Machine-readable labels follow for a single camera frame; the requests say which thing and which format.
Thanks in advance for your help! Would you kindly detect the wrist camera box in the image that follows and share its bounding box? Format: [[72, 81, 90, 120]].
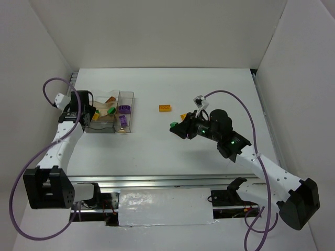
[[193, 95, 209, 117], [53, 93, 71, 111]]

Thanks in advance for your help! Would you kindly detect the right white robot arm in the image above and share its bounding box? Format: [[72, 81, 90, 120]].
[[170, 109, 320, 230]]

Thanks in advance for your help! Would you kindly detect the clear wavy container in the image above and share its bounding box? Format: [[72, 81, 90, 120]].
[[91, 90, 120, 104]]

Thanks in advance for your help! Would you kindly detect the clear tall narrow container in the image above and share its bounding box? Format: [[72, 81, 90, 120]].
[[114, 92, 135, 133]]

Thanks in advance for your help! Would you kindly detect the purple lego brick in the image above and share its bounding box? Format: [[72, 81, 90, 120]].
[[119, 115, 128, 127]]

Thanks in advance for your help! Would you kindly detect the purple round lego piece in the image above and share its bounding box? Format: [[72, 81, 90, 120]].
[[118, 105, 131, 115]]

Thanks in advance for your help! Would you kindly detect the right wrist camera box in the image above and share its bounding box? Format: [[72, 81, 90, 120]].
[[193, 95, 209, 117]]

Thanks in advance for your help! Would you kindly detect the small green lego brick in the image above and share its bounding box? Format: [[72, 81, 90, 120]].
[[170, 122, 178, 128]]

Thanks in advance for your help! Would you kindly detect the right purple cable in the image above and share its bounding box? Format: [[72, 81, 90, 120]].
[[203, 90, 279, 251]]

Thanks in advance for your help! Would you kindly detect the purple cable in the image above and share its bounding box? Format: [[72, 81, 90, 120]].
[[203, 90, 279, 251], [8, 77, 84, 241]]

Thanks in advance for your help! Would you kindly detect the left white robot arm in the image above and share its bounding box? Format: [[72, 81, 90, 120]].
[[23, 90, 101, 209]]

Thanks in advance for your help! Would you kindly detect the brown lego brick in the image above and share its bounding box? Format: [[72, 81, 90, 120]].
[[105, 96, 116, 104]]

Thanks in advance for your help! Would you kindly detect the orange lego brick far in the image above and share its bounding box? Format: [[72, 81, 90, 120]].
[[159, 105, 172, 112]]

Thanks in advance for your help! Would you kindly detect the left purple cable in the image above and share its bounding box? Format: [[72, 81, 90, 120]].
[[8, 77, 84, 241]]

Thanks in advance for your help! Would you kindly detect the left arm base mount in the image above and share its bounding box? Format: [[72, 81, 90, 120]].
[[70, 184, 120, 226]]

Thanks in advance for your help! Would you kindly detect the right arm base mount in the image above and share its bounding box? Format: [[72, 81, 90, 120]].
[[207, 177, 260, 219]]

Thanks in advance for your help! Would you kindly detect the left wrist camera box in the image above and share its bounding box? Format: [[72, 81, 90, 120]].
[[53, 93, 71, 111]]

